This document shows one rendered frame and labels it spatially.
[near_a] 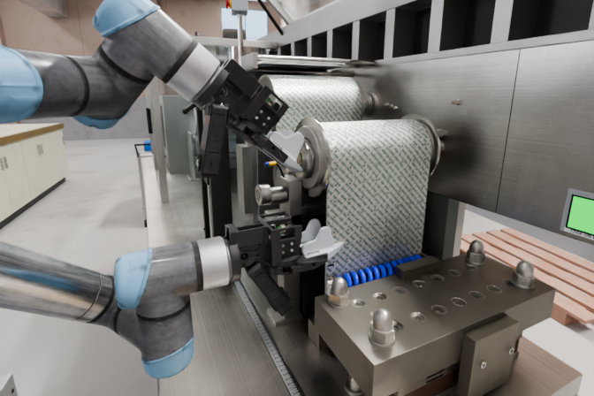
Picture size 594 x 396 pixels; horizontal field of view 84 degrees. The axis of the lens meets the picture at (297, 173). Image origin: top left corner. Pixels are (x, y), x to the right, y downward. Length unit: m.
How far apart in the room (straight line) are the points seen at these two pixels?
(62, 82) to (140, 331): 0.34
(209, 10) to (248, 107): 11.54
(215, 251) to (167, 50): 0.28
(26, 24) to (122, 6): 12.10
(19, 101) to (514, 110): 0.71
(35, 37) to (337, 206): 12.12
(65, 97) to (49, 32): 11.94
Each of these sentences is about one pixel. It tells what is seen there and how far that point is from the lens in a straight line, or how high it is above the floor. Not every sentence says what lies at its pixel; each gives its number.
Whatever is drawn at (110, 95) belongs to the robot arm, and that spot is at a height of 1.36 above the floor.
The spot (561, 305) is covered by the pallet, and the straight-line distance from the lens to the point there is 2.70.
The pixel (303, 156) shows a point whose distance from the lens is 0.58.
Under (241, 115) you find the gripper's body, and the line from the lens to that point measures 0.50.
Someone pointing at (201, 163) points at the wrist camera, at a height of 1.26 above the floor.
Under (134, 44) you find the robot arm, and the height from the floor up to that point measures 1.42.
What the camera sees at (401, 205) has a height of 1.15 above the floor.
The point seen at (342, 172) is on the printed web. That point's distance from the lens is 0.58.
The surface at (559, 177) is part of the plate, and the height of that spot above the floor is 1.23.
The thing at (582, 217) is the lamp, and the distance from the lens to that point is 0.67.
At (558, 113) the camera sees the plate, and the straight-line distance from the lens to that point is 0.67.
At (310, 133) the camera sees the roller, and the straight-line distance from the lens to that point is 0.58.
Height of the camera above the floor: 1.36
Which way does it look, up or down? 13 degrees down
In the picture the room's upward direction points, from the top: straight up
